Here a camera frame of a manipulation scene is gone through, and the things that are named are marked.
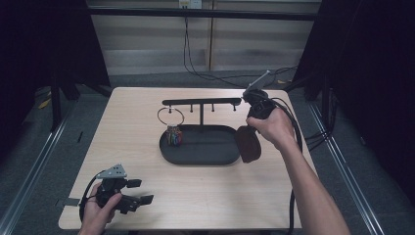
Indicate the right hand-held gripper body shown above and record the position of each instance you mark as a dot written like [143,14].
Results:
[261,106]

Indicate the yellow scrap on floor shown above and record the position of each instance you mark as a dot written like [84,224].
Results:
[44,103]

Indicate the person's right hand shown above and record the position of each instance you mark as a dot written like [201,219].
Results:
[275,129]

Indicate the brown leather pouch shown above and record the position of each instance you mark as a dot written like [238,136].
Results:
[248,145]

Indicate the person's left hand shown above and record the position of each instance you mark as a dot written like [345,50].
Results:
[98,215]

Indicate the metal floor rail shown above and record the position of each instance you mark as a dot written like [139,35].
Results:
[29,176]
[349,176]

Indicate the dark curtain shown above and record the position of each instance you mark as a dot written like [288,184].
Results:
[39,42]
[368,65]

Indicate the black key stand with tray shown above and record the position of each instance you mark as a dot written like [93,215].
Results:
[202,147]

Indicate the black stand leg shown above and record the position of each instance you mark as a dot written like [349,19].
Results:
[56,104]

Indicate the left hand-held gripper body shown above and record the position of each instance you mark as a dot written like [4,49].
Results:
[114,186]

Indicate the black horizontal frame bar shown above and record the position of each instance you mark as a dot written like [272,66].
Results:
[202,13]

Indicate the grey tape strip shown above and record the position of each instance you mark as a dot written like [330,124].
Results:
[71,201]

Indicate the white wall socket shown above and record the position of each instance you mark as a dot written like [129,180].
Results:
[190,4]

